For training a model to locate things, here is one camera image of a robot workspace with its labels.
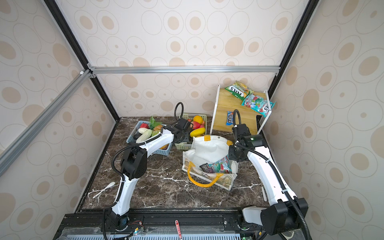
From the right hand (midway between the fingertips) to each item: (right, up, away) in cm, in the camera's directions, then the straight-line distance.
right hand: (235, 155), depth 78 cm
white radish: (-55, +9, +19) cm, 58 cm away
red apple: (-21, +17, +28) cm, 39 cm away
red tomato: (-57, +17, +27) cm, 65 cm away
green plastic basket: (-25, +4, +13) cm, 29 cm away
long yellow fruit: (-20, +12, +24) cm, 33 cm away
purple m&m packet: (-14, -10, +11) cm, 21 cm away
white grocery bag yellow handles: (-13, -7, +17) cm, 22 cm away
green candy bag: (+4, +35, +5) cm, 36 cm away
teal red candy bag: (+13, +27, 0) cm, 30 cm away
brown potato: (-47, +15, +25) cm, 55 cm away
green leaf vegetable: (-50, +18, +23) cm, 58 cm away
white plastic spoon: (-70, -18, +8) cm, 73 cm away
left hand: (-26, +10, +20) cm, 34 cm away
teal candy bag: (-6, -7, +6) cm, 11 cm away
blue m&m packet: (+2, +21, +19) cm, 29 cm away
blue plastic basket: (-64, +8, +21) cm, 68 cm away
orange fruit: (-19, +22, +31) cm, 43 cm away
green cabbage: (-48, +12, +20) cm, 53 cm away
